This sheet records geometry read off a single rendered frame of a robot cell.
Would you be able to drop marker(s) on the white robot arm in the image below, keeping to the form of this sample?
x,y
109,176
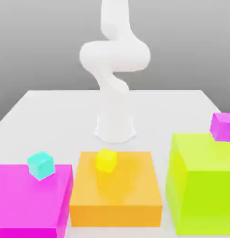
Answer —
x,y
115,55

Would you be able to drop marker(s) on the small yellow cube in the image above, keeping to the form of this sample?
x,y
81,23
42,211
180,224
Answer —
x,y
106,160

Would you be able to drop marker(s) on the small cyan cube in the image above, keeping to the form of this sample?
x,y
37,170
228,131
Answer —
x,y
41,165

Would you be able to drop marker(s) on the small purple cube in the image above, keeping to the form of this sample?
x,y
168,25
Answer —
x,y
223,127

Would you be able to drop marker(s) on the large orange box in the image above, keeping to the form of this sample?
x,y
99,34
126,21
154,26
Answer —
x,y
116,187

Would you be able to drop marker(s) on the large lime green box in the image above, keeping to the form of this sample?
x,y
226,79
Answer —
x,y
202,186

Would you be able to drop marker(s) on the large magenta box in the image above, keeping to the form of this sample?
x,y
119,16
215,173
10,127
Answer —
x,y
27,200

